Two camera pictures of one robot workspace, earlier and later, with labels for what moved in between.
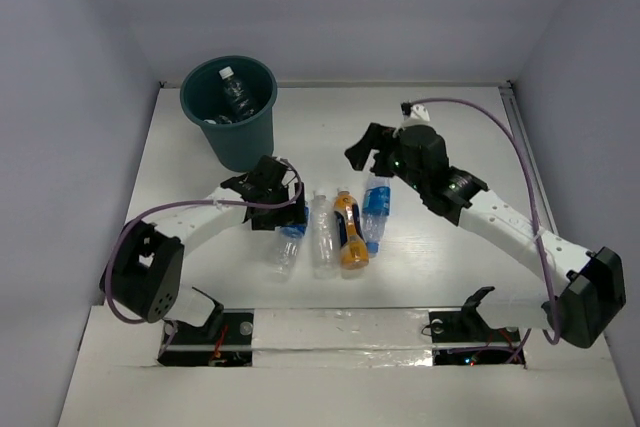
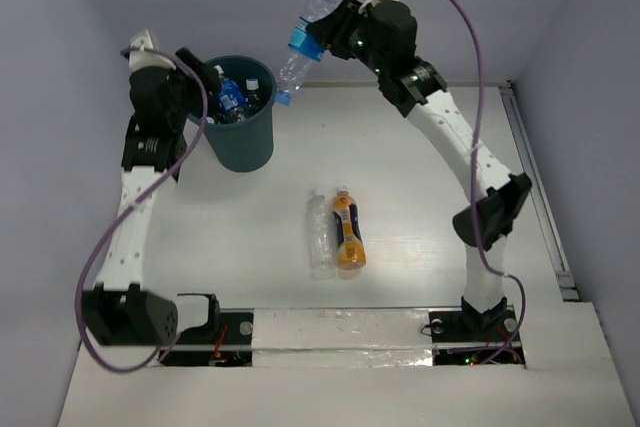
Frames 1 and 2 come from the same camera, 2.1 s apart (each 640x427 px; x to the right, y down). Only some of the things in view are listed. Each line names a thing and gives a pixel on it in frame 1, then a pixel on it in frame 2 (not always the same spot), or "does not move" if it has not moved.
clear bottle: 323,236 does not move
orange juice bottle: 354,250 does not move
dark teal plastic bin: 233,99 does not move
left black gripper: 286,212 → 195,72
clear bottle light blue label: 376,207 → 304,49
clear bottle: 234,89 → 252,86
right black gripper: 376,136 → 331,29
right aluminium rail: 545,210 does not move
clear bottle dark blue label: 290,238 → 231,100
